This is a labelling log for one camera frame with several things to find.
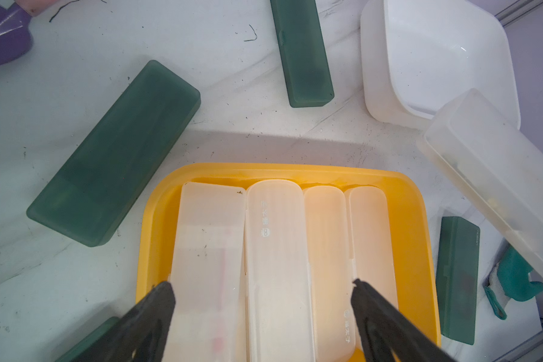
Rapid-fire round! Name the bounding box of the green pencil case front left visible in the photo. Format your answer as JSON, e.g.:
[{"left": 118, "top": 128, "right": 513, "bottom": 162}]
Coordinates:
[{"left": 56, "top": 317, "right": 119, "bottom": 362}]

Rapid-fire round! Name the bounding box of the green pencil case front right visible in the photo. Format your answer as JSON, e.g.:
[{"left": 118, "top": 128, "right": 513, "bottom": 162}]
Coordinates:
[{"left": 436, "top": 217, "right": 481, "bottom": 345}]

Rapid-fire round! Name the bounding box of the clear pencil case pink pen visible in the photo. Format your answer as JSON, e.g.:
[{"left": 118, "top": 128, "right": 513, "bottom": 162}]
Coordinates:
[{"left": 163, "top": 182, "right": 245, "bottom": 361}]

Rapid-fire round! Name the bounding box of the green pencil case back angled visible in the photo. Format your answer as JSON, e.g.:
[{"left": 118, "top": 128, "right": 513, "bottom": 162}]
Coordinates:
[{"left": 27, "top": 60, "right": 202, "bottom": 247}]

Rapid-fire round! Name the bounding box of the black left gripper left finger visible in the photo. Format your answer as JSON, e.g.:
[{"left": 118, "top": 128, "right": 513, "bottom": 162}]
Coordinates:
[{"left": 74, "top": 281, "right": 176, "bottom": 361}]

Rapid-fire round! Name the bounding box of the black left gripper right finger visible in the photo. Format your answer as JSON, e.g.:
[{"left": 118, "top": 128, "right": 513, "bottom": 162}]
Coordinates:
[{"left": 351, "top": 279, "right": 453, "bottom": 362}]

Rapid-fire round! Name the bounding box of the green pencil case back upright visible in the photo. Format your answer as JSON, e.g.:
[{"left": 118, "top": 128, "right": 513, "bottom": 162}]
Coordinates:
[{"left": 270, "top": 0, "right": 334, "bottom": 108}]

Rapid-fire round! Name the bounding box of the purple pink garden trowel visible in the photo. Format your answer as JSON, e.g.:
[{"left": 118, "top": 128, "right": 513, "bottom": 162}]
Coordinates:
[{"left": 0, "top": 0, "right": 57, "bottom": 66}]

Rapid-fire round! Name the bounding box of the white plastic storage box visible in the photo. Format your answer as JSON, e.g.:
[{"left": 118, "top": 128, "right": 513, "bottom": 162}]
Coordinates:
[{"left": 360, "top": 0, "right": 521, "bottom": 130}]

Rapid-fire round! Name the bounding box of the yellow plastic tray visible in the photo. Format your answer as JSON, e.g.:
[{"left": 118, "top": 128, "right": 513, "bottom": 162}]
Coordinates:
[{"left": 136, "top": 163, "right": 441, "bottom": 361}]

